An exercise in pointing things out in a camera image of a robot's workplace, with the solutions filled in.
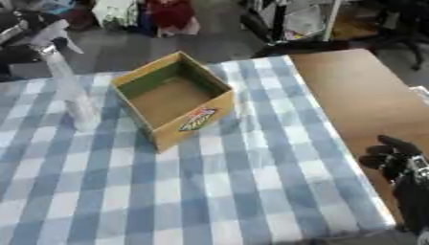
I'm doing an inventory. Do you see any tan cardboard box green inside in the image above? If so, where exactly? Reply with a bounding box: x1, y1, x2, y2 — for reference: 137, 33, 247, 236
110, 50, 238, 154

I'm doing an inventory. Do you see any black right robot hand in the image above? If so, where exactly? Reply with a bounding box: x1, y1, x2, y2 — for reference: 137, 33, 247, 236
356, 134, 429, 236

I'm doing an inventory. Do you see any clear spray bottle white trigger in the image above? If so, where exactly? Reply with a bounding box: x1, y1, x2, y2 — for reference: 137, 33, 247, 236
28, 18, 104, 132

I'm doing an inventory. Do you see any red cloth item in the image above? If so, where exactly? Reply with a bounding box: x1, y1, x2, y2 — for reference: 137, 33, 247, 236
144, 0, 201, 36

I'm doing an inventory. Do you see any black stand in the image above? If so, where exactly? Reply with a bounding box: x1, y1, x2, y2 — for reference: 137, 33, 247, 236
237, 0, 292, 44

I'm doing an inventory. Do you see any white green patterned cloth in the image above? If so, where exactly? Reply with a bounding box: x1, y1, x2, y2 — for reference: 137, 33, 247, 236
90, 0, 141, 32

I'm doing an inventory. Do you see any black office chair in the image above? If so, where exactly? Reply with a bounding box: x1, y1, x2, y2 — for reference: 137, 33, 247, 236
365, 0, 429, 72

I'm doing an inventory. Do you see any white object at table edge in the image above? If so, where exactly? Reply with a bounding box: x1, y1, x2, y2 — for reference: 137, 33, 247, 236
409, 85, 429, 104

